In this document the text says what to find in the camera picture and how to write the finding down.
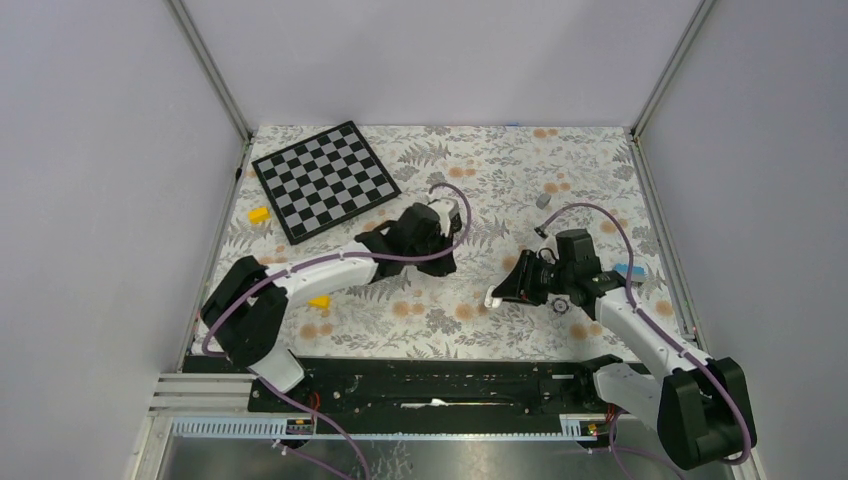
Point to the small grey block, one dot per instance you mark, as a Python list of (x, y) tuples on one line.
[(543, 201)]

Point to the black white checkerboard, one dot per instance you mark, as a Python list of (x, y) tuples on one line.
[(324, 180)]

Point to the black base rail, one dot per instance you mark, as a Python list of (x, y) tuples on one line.
[(444, 397)]

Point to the blue grey block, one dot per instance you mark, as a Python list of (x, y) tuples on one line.
[(638, 274)]

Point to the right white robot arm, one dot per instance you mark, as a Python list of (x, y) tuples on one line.
[(699, 406)]

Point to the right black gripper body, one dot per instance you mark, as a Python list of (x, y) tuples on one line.
[(550, 279)]

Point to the yellow block near arm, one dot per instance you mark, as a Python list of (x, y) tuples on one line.
[(322, 302)]

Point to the white earbud charging case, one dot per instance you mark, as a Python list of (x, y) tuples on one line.
[(490, 301)]

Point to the yellow block far left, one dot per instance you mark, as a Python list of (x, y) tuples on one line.
[(259, 215)]

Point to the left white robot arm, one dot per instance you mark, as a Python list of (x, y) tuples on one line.
[(245, 311)]

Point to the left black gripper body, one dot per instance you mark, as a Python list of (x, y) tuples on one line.
[(435, 244)]

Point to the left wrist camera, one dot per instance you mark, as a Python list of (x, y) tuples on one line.
[(448, 214)]

